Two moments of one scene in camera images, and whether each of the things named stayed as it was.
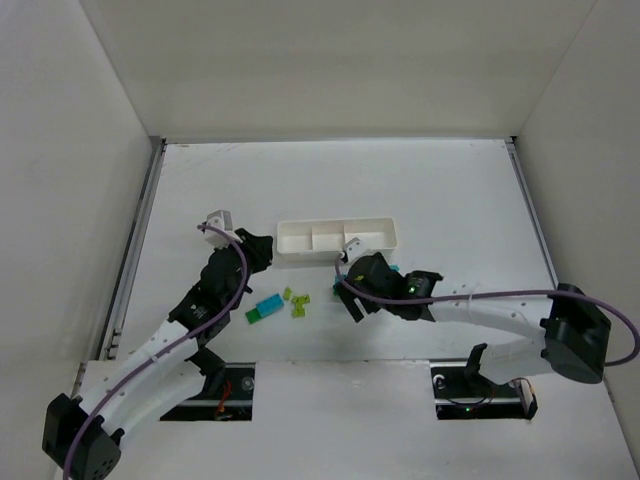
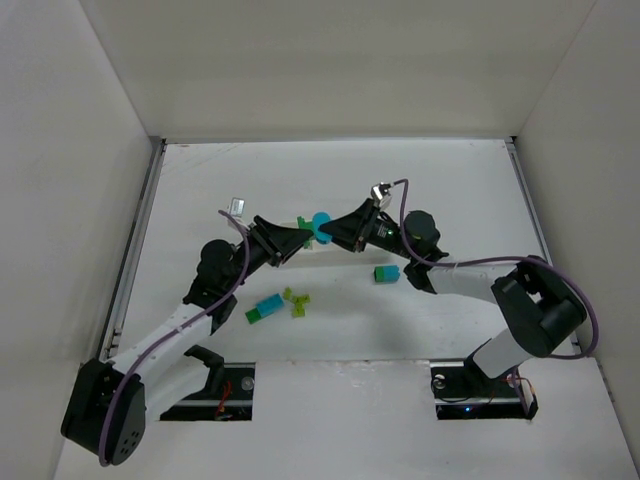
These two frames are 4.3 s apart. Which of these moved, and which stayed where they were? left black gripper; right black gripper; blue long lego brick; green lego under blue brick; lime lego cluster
Moved: right black gripper; left black gripper
Stayed: lime lego cluster; green lego under blue brick; blue long lego brick
